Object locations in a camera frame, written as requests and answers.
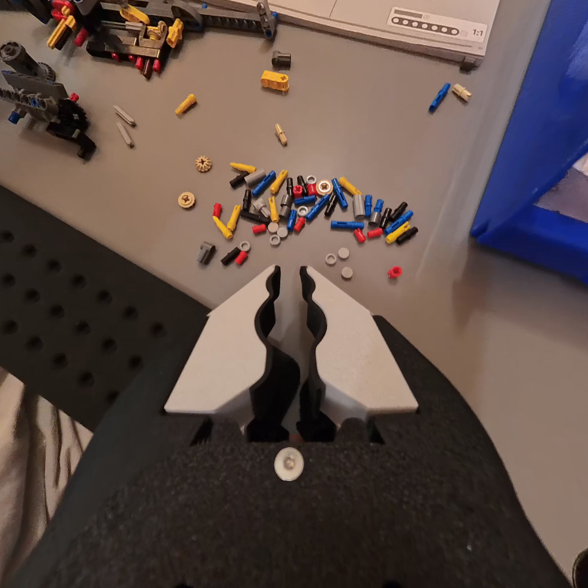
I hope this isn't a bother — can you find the pile of lego pins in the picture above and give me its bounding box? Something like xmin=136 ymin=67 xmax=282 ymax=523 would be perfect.
xmin=212 ymin=162 xmax=420 ymax=280

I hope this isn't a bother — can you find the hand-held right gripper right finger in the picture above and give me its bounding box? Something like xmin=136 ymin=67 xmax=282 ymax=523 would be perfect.
xmin=297 ymin=266 xmax=420 ymax=440

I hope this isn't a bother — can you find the blue plastic bin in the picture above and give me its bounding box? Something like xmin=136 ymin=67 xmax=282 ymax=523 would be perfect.
xmin=471 ymin=0 xmax=588 ymax=282

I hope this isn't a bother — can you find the white shirt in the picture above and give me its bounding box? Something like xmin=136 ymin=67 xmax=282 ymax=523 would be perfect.
xmin=0 ymin=367 xmax=95 ymax=575

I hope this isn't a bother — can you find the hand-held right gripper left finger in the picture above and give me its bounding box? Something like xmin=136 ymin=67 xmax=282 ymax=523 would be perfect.
xmin=164 ymin=265 xmax=301 ymax=443

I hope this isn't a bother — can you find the blue lego pin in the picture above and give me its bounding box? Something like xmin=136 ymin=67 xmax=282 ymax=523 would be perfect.
xmin=428 ymin=83 xmax=452 ymax=113

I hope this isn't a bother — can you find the instruction booklet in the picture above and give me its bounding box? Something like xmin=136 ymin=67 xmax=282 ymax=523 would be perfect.
xmin=269 ymin=0 xmax=501 ymax=66

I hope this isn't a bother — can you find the lego chassis assembly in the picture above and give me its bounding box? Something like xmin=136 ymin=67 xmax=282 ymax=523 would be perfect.
xmin=28 ymin=0 xmax=278 ymax=80

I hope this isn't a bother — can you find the small lego beam assembly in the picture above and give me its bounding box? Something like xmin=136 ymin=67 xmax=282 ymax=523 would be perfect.
xmin=0 ymin=69 xmax=90 ymax=138

